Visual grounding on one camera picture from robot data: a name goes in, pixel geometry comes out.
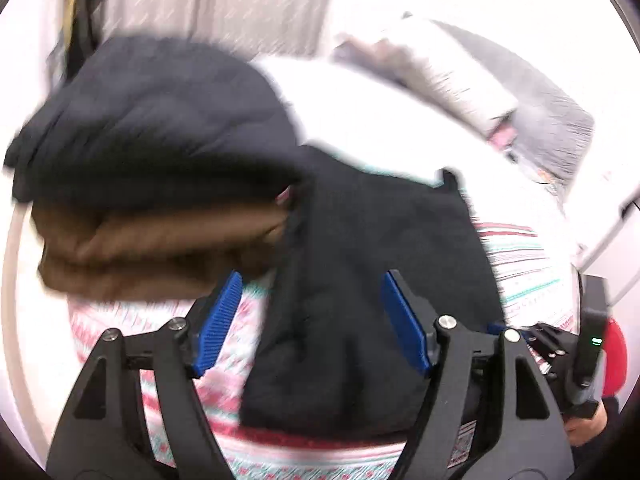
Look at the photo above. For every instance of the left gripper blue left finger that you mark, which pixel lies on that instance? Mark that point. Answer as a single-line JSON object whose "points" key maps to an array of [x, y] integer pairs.
{"points": [[102, 433]]}

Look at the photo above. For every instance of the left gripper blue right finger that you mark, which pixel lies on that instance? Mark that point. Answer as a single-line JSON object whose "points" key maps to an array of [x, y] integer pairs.
{"points": [[519, 431]]}

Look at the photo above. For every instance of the large black coat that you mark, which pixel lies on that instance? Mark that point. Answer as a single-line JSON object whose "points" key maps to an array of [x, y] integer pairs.
{"points": [[328, 363]]}

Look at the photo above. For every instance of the hanging dark clothes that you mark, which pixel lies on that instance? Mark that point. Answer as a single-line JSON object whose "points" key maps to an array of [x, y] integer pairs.
{"points": [[81, 31]]}

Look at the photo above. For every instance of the person right hand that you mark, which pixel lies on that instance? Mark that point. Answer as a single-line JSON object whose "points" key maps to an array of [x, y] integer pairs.
{"points": [[582, 430]]}

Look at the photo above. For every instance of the red plastic chair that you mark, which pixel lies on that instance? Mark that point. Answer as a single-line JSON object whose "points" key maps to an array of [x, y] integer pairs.
{"points": [[616, 365]]}

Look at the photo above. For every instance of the patterned pink green blanket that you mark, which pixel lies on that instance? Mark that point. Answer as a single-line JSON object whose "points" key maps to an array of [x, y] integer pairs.
{"points": [[534, 285]]}

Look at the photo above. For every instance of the folded brown garment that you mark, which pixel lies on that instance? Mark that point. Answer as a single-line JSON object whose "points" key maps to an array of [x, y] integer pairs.
{"points": [[154, 255]]}

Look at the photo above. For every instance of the grey padded headboard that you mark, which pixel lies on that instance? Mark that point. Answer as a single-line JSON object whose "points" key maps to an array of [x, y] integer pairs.
{"points": [[554, 132]]}

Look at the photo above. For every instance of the pink pillow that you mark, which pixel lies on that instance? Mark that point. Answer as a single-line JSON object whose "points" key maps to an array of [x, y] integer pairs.
{"points": [[503, 137]]}

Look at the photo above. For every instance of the folded black quilted jacket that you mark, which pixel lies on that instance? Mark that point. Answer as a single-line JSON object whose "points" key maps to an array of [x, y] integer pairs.
{"points": [[157, 122]]}

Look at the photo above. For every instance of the folded cream duvet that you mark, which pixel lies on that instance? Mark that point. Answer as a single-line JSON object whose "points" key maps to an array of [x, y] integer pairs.
{"points": [[421, 57]]}

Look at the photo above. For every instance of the grey dotted curtain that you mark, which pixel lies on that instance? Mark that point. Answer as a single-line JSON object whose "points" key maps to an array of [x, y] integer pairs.
{"points": [[247, 27]]}

